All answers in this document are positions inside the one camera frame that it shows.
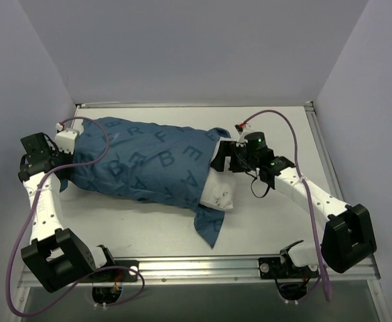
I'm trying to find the white pillow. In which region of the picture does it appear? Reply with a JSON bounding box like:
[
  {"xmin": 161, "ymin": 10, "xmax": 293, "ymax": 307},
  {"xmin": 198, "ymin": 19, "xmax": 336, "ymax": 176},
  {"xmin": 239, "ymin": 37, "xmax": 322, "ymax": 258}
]
[{"xmin": 198, "ymin": 138, "xmax": 237, "ymax": 211}]

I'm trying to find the blue cartoon print pillowcase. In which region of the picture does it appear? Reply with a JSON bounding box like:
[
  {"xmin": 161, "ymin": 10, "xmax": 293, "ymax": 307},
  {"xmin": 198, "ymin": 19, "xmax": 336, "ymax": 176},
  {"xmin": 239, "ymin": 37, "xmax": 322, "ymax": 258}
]
[{"xmin": 70, "ymin": 117, "xmax": 231, "ymax": 247}]

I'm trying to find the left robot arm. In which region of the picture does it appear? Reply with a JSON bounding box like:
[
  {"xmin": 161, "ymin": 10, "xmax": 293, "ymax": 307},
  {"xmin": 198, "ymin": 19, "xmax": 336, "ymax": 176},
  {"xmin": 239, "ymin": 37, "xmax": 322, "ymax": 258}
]
[{"xmin": 18, "ymin": 129, "xmax": 117, "ymax": 292}]

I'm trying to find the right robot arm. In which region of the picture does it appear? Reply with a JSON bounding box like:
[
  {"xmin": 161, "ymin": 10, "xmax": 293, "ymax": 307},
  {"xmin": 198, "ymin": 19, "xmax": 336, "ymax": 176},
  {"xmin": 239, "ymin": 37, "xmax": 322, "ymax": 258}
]
[{"xmin": 210, "ymin": 131, "xmax": 377, "ymax": 277}]

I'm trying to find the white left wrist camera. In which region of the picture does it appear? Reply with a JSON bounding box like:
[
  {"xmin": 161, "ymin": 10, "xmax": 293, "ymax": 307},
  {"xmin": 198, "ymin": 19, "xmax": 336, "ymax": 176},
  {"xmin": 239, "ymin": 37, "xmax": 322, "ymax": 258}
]
[{"xmin": 54, "ymin": 128, "xmax": 80, "ymax": 154}]

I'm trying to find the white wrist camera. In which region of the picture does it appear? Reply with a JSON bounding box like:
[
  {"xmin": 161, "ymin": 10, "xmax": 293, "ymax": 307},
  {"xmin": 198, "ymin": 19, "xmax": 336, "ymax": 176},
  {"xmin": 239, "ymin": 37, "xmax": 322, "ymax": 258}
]
[
  {"xmin": 235, "ymin": 123, "xmax": 255, "ymax": 144},
  {"xmin": 54, "ymin": 128, "xmax": 80, "ymax": 154}
]

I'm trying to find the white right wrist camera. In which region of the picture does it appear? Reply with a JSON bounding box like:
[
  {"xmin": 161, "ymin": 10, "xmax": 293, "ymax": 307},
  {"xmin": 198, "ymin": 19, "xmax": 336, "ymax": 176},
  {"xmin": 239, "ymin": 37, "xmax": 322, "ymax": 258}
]
[{"xmin": 235, "ymin": 123, "xmax": 255, "ymax": 144}]

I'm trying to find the black thin right cable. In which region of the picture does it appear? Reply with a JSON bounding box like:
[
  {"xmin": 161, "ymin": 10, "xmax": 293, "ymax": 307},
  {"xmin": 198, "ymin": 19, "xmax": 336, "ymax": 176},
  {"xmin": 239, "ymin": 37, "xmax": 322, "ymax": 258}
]
[{"xmin": 249, "ymin": 170, "xmax": 272, "ymax": 199}]

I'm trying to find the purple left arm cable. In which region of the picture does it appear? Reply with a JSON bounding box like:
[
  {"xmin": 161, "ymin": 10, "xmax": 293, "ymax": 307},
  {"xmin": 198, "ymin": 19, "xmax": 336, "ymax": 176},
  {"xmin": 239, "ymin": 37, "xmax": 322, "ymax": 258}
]
[{"xmin": 7, "ymin": 117, "xmax": 145, "ymax": 318}]

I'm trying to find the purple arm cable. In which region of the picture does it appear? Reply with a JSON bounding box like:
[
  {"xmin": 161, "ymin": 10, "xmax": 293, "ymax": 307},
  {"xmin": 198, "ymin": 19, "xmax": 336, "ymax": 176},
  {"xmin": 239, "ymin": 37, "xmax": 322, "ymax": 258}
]
[
  {"xmin": 235, "ymin": 109, "xmax": 334, "ymax": 303},
  {"xmin": 7, "ymin": 117, "xmax": 145, "ymax": 318}
]

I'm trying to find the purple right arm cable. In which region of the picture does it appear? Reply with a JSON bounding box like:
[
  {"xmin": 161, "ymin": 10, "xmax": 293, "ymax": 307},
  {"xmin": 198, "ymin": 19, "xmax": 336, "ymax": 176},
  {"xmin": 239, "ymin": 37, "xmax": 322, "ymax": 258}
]
[{"xmin": 235, "ymin": 109, "xmax": 334, "ymax": 303}]

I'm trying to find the aluminium right side rail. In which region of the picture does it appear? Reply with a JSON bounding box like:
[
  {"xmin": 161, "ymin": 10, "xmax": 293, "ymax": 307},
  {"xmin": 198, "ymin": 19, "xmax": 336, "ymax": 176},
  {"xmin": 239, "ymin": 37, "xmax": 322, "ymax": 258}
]
[{"xmin": 304, "ymin": 102, "xmax": 364, "ymax": 256}]

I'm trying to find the aluminium rail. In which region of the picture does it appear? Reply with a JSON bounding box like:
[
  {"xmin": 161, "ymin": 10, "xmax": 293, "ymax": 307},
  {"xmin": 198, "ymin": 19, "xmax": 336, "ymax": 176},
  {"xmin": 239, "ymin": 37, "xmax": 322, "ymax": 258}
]
[
  {"xmin": 304, "ymin": 102, "xmax": 364, "ymax": 256},
  {"xmin": 76, "ymin": 101, "xmax": 314, "ymax": 109},
  {"xmin": 18, "ymin": 255, "xmax": 380, "ymax": 287}
]

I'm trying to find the aluminium back rail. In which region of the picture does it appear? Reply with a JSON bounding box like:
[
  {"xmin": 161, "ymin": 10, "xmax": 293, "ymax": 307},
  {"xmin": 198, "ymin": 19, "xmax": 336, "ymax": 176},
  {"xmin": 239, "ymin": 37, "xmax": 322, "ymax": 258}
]
[{"xmin": 76, "ymin": 101, "xmax": 314, "ymax": 109}]

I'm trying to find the aluminium front rail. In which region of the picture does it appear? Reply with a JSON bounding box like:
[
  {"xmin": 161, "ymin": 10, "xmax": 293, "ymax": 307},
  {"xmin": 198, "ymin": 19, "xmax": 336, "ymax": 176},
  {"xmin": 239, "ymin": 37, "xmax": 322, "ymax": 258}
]
[{"xmin": 18, "ymin": 255, "xmax": 380, "ymax": 287}]

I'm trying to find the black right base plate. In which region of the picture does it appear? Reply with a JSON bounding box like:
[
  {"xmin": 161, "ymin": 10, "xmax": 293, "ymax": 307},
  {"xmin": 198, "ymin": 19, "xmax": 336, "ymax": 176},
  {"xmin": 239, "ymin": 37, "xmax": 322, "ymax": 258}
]
[{"xmin": 258, "ymin": 256, "xmax": 319, "ymax": 280}]

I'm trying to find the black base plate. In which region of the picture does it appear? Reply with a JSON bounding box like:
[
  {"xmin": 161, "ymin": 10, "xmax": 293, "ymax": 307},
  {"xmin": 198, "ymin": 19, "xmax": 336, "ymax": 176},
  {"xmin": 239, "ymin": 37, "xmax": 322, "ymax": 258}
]
[
  {"xmin": 88, "ymin": 260, "xmax": 139, "ymax": 282},
  {"xmin": 258, "ymin": 256, "xmax": 319, "ymax": 280}
]

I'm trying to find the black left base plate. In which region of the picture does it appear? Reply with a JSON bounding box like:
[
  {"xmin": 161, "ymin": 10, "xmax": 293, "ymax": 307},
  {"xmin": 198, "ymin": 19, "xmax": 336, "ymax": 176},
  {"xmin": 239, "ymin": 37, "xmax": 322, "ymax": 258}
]
[{"xmin": 88, "ymin": 260, "xmax": 139, "ymax": 282}]

